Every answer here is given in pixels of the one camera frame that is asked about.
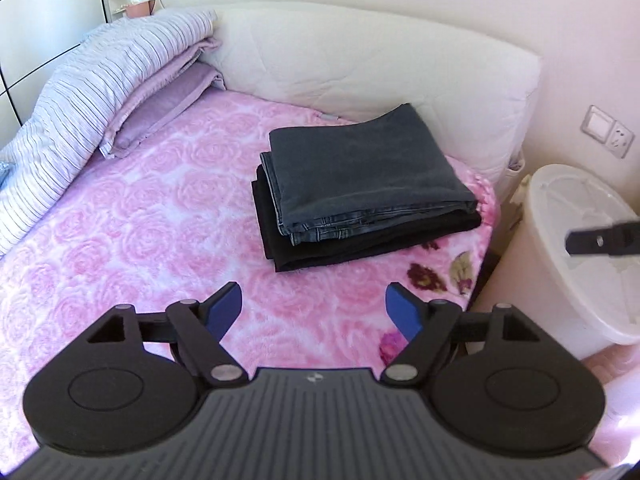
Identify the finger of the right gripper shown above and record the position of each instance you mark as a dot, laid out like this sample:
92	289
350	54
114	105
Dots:
619	240

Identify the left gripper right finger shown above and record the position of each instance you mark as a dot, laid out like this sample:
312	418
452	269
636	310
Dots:
434	330

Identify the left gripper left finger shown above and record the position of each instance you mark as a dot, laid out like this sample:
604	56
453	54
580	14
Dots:
179	346

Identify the dark grey jeans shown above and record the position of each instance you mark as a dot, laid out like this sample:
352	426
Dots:
336	182

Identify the white plastic bucket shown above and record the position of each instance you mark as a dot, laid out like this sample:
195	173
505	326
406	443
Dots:
556	269

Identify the pink rose blanket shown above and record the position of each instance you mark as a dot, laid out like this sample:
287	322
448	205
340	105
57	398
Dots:
176	220

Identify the folded black trousers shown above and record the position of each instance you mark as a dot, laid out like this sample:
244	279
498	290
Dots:
288	257

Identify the lilac pillow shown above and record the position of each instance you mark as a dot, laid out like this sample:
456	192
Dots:
161	99

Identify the striped lilac duvet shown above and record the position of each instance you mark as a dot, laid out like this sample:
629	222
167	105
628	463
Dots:
79	101

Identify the white padded headboard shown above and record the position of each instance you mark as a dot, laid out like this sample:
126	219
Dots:
475	93

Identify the white wardrobe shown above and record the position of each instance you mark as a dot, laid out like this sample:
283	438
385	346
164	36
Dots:
36	36

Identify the white wall socket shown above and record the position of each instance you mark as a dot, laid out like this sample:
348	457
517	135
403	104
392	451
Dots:
619	140

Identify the white wall switch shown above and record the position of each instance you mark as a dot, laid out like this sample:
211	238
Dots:
597	124

